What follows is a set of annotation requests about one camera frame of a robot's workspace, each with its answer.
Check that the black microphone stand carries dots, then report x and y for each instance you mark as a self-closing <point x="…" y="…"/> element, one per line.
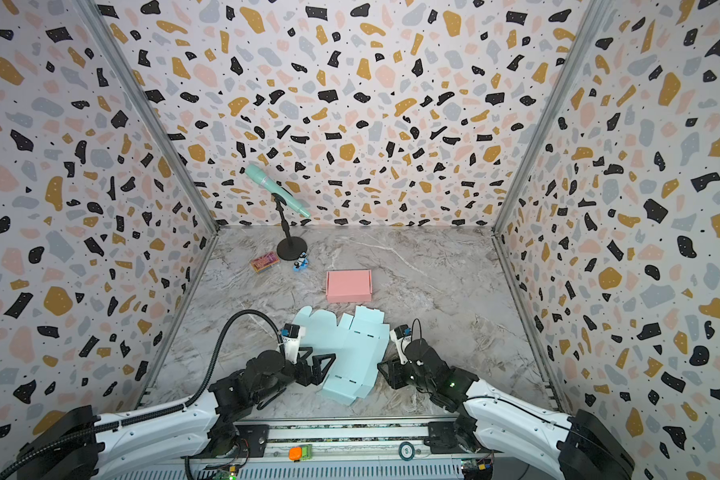
<point x="290" y="248"/>

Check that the pink paper box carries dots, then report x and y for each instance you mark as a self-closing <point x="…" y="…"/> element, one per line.
<point x="349" y="286"/>

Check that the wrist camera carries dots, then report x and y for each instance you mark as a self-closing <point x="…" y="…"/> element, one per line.
<point x="291" y="340"/>
<point x="401" y="336"/>

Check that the orange button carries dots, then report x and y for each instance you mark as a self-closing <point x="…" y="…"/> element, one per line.
<point x="300" y="453"/>

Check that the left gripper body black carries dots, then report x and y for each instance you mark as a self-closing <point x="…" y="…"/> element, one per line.
<point x="303" y="369"/>

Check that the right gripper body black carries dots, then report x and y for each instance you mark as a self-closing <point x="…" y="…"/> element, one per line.
<point x="397" y="371"/>

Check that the mint green microphone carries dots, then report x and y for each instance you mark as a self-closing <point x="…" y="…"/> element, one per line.
<point x="259" y="177"/>

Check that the small pink card box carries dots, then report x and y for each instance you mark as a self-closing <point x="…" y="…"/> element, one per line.
<point x="265" y="262"/>

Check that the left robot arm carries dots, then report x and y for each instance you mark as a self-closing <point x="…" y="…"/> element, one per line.
<point x="83" y="445"/>

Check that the small blue toy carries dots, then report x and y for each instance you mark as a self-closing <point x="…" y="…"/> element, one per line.
<point x="301" y="263"/>

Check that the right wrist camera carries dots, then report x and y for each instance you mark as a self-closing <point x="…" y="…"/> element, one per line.
<point x="401" y="336"/>

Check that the mint paper box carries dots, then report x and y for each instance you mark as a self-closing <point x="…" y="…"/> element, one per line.
<point x="359" y="342"/>

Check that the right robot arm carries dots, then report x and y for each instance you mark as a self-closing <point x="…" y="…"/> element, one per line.
<point x="489" y="420"/>

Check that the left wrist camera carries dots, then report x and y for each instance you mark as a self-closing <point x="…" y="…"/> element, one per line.
<point x="291" y="340"/>

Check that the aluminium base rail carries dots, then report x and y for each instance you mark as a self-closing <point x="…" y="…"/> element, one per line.
<point x="391" y="448"/>

